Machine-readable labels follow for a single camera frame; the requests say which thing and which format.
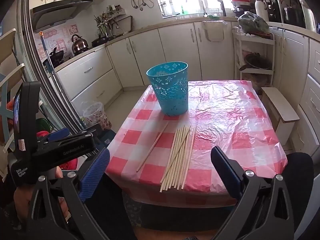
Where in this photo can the metal basin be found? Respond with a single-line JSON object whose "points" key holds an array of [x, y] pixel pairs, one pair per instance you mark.
{"points": [[255, 62]]}

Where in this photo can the stacked cookware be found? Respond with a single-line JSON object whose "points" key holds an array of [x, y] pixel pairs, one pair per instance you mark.
{"points": [[241, 1]]}

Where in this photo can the green cloth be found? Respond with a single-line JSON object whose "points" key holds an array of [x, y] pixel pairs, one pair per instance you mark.
{"points": [[213, 17]]}

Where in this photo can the group of wooden chopsticks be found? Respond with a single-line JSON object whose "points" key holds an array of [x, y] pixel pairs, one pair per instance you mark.
{"points": [[178, 155]]}

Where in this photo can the red white checkered tablecloth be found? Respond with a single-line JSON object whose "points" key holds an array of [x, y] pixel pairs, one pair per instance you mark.
{"points": [[225, 120]]}

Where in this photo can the single wooden chopstick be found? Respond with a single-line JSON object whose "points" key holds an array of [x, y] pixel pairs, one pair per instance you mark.
{"points": [[152, 147]]}

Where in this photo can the white thermo pot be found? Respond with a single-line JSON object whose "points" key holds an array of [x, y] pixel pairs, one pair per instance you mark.
{"points": [[307, 15]]}

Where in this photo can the black sink faucet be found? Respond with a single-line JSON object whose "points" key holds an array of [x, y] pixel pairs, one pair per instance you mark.
{"points": [[222, 8]]}

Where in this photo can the black wok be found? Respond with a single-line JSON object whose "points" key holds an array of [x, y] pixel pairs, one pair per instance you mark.
{"points": [[56, 56]]}

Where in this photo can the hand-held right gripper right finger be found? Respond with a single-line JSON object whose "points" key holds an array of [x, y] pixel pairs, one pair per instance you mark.
{"points": [[230, 175]]}

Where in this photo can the mop pole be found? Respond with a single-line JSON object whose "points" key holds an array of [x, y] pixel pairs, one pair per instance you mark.
{"points": [[46, 52]]}

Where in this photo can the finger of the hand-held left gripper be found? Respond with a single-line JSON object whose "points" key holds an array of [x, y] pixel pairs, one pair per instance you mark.
{"points": [[58, 133], [67, 147]]}

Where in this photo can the white storage trolley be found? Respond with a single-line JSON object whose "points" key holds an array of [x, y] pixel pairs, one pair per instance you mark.
{"points": [[255, 72]]}

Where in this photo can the white wooden bench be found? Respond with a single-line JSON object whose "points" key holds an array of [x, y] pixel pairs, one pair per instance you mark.
{"points": [[280, 107]]}

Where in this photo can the green vegetable bag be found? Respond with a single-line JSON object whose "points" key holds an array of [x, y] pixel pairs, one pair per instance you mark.
{"points": [[252, 22]]}

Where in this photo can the steel kettle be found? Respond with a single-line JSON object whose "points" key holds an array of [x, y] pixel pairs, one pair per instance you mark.
{"points": [[79, 45]]}

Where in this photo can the pink patterned wall sticker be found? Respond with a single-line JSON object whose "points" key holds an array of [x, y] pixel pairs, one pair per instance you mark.
{"points": [[62, 42]]}

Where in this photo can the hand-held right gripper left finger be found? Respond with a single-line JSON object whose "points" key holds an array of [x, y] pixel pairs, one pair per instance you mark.
{"points": [[95, 172]]}

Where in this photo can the chrome sink faucet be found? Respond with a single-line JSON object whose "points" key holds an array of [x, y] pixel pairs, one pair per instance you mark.
{"points": [[203, 7]]}

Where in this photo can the grey range hood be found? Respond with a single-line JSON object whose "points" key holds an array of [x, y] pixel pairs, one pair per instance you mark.
{"points": [[55, 15]]}

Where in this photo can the blue perforated plastic basket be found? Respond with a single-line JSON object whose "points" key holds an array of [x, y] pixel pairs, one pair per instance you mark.
{"points": [[170, 92]]}

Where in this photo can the cream panelled drawer cabinets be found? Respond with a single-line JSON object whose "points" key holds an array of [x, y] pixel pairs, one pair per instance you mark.
{"points": [[295, 60]]}

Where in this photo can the dark blue box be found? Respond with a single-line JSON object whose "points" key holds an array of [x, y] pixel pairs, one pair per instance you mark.
{"points": [[107, 137]]}

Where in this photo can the white thermos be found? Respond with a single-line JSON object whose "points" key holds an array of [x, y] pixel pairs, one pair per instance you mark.
{"points": [[261, 10]]}

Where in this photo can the wooden chair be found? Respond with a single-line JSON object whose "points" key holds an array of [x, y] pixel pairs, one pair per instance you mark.
{"points": [[7, 45]]}

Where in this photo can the white hanging plastic bag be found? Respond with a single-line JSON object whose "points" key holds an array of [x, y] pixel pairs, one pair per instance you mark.
{"points": [[215, 31]]}

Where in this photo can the hanging cutting board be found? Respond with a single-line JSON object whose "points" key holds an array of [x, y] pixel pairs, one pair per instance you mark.
{"points": [[125, 25]]}

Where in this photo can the person's left hand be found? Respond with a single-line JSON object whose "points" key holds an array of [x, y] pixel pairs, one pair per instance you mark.
{"points": [[21, 197]]}

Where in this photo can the wall utensil rack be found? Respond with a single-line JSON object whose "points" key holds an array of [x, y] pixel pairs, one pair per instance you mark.
{"points": [[105, 21]]}

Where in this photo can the person's black trouser leg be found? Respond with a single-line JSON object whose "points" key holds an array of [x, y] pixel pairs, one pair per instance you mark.
{"points": [[298, 180]]}

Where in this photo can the cream kitchen base cabinets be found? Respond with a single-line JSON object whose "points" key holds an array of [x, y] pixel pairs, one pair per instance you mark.
{"points": [[175, 55]]}

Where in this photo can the red plastic basin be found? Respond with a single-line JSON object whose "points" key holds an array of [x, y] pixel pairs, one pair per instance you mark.
{"points": [[72, 163]]}

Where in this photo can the grey refrigerator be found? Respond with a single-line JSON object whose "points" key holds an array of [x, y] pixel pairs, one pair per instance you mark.
{"points": [[27, 42]]}

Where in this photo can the floral lined trash can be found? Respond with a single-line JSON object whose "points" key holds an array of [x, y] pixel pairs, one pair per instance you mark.
{"points": [[98, 118]]}

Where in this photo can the black lidded pan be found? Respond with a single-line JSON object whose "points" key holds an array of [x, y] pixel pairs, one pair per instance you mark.
{"points": [[99, 41]]}

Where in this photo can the steel pot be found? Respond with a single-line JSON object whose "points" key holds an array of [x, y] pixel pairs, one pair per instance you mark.
{"points": [[291, 15]]}

